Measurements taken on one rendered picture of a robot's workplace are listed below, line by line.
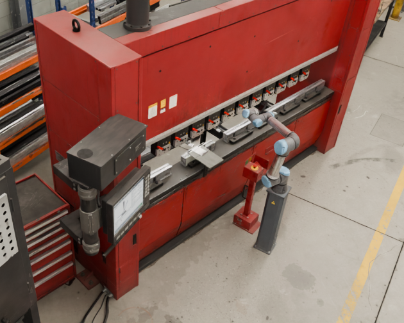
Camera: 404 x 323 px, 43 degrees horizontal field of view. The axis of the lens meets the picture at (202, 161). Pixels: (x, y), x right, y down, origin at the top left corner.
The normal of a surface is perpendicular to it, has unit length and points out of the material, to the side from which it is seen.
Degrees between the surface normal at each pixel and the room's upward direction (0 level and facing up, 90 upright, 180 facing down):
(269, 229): 90
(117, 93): 90
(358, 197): 0
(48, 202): 0
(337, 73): 90
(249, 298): 0
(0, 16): 90
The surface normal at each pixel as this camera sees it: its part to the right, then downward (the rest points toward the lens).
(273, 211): -0.50, 0.51
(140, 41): 0.71, 0.49
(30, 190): 0.09, -0.77
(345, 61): -0.70, 0.40
